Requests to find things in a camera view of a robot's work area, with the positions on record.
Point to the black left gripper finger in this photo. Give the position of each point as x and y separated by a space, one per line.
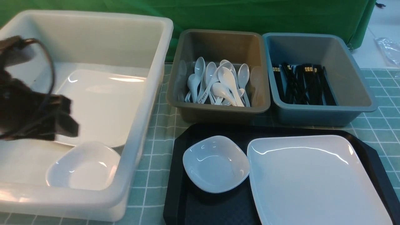
65 125
60 102

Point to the pile of black chopsticks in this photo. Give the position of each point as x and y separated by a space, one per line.
305 84

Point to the large white plastic bin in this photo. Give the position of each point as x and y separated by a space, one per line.
107 42

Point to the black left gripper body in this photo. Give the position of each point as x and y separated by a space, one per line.
25 114

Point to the green checkered tablecloth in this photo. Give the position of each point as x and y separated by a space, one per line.
379 129

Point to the clear plastic bag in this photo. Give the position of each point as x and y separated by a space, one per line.
390 50

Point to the white bowl tray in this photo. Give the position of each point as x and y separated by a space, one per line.
216 164

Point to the white bowl in bin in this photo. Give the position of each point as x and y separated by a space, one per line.
87 166

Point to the large white rice plate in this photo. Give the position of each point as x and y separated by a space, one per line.
313 180

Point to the white square plate in bin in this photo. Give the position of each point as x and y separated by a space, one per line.
104 104

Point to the black serving tray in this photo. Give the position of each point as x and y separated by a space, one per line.
186 204

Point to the brown plastic spoon bin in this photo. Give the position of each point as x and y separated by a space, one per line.
214 46

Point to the blue-grey plastic chopstick bin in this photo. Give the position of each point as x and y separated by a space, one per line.
350 89

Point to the green backdrop cloth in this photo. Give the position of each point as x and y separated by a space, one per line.
347 19

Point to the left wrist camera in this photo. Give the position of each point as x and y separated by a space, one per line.
15 50

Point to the pile of white spoons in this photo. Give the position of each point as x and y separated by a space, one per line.
221 85

